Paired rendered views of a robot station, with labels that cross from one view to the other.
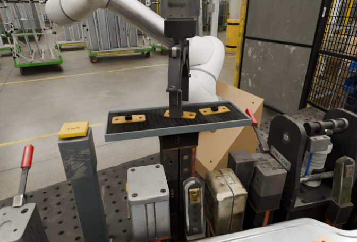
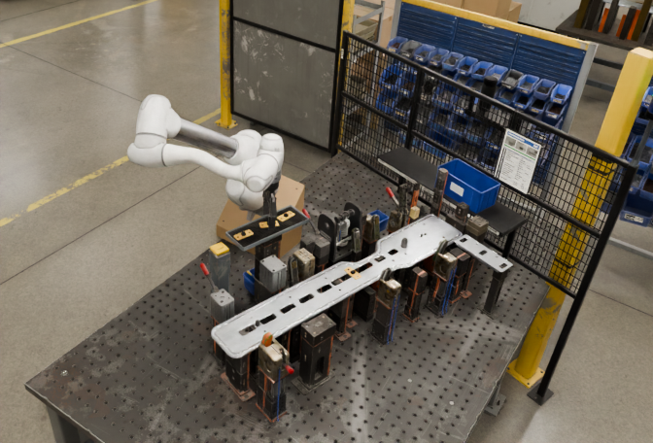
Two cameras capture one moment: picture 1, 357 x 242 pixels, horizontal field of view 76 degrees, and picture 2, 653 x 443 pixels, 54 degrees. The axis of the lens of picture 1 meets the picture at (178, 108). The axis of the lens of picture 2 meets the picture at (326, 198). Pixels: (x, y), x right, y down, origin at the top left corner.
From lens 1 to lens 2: 2.36 m
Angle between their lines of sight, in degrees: 29
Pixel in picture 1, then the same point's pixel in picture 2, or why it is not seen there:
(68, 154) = (221, 263)
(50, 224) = (170, 323)
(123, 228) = not seen: hidden behind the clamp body
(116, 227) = not seen: hidden behind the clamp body
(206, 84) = not seen: hidden behind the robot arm
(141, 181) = (271, 264)
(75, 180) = (221, 277)
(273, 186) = (325, 251)
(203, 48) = (250, 149)
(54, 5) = (154, 159)
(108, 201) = (199, 297)
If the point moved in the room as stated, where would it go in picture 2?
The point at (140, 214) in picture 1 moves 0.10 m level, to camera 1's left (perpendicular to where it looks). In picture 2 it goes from (276, 278) to (254, 284)
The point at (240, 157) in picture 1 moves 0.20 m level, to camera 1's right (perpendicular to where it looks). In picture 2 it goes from (307, 241) to (345, 230)
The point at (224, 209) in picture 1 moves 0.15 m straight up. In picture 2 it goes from (306, 267) to (308, 241)
